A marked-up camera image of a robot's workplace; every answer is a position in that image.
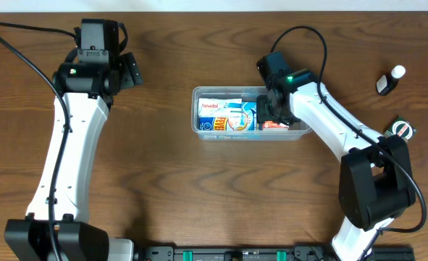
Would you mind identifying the white blue Panadol box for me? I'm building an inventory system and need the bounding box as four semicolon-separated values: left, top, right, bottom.
198;98;242;117

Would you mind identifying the dark syrup bottle white cap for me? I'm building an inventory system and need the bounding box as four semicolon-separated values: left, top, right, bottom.
376;65;406;96

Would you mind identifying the green white round-logo box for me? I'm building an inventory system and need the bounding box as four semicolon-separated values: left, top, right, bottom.
384;116;417;141

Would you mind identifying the blue fever patch box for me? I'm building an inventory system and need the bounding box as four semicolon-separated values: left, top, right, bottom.
198;100;257;131

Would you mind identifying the red Panadol ActiFast box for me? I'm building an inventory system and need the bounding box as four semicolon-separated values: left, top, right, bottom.
261;121;289;131

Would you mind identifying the clear plastic container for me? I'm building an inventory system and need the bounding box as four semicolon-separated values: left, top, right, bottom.
191;86;311;141

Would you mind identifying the black mounting rail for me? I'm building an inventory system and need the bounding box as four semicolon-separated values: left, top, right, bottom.
137;245;416;261

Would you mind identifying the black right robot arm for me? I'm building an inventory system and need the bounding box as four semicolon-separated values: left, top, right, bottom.
258;68;420;260

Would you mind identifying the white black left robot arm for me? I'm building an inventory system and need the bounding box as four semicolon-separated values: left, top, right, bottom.
4;49;143;260

